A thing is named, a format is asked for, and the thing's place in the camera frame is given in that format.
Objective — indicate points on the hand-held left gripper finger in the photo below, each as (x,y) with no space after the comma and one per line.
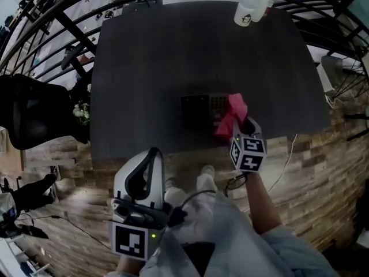
(122,180)
(159,177)

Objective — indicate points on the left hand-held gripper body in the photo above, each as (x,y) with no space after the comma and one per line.
(129,239)

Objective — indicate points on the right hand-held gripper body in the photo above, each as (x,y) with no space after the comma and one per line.
(249,154)

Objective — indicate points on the pink cloth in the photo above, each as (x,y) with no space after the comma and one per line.
(235,108)

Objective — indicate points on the black keypad device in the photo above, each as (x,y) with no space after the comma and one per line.
(196,111)

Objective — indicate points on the person's left forearm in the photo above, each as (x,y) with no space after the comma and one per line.
(128,265)

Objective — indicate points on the person's right forearm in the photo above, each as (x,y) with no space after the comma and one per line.
(261,200)

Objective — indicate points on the person's left leg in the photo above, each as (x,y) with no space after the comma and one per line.
(174,193)

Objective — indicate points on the person's leg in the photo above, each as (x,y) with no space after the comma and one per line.
(34,192)
(174,193)
(206,180)

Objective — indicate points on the person's right leg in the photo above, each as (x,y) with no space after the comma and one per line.
(206,180)

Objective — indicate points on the white flower bunch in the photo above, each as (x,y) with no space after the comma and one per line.
(82,112)

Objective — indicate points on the person's light blue shirt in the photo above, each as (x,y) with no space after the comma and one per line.
(236,241)

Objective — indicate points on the white box appliance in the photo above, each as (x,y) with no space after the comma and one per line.
(330,72)

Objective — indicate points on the flat black tablet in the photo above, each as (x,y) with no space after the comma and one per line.
(34,232)

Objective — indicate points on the bicycle wheel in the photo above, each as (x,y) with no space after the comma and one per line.
(356,79)

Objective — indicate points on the black mesh office chair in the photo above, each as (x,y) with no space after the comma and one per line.
(34,111)

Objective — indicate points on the white shelf unit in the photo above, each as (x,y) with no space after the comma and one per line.
(17,258)

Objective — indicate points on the white printed mug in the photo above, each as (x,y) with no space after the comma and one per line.
(243,14)

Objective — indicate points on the white plastic bottle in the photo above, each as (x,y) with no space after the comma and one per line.
(259,6)

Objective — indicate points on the black metal railing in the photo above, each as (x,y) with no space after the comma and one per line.
(80,39)

